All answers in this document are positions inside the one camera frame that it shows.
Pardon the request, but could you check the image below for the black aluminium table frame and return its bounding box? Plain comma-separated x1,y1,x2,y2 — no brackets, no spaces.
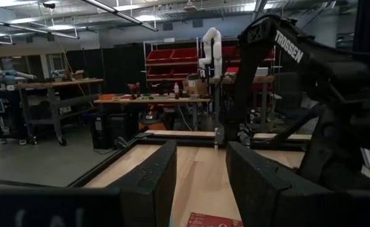
67,130,314,189

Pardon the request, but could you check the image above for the ceiling light rail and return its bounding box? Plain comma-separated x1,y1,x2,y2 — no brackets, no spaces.
80,0,159,33

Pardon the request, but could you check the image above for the large cardboard box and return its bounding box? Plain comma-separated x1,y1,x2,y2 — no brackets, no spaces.
182,78,209,96

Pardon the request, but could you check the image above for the black upright rig post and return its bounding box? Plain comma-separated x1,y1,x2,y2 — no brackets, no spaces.
352,0,370,62

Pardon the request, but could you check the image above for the orange tray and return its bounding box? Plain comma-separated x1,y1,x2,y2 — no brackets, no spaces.
97,93,117,102

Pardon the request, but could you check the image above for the shelf with red bins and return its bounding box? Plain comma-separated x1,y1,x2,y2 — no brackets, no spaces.
143,38,278,96

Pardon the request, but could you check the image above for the black computer tower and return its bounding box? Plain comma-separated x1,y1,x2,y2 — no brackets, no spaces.
91,112,133,149

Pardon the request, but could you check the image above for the red power drill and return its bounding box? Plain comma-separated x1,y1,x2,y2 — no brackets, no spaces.
128,82,142,100

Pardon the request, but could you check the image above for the black equipment cart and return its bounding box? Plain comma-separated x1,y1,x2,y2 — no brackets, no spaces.
0,90,28,145

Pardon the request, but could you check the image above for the black partition wall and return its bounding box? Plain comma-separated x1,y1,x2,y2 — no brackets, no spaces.
66,44,146,96

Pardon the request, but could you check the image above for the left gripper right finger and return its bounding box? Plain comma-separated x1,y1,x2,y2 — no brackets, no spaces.
225,141,292,227

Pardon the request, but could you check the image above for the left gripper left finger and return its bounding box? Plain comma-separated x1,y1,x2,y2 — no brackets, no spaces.
108,139,178,227

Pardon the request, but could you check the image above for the small cardboard box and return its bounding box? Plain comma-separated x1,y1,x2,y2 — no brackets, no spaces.
71,69,86,81

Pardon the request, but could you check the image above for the wooden work table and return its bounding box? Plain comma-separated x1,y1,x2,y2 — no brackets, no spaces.
93,95,213,131

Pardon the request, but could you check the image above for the wooden workbench on wheels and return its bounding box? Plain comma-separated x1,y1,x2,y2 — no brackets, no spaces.
13,78,105,146

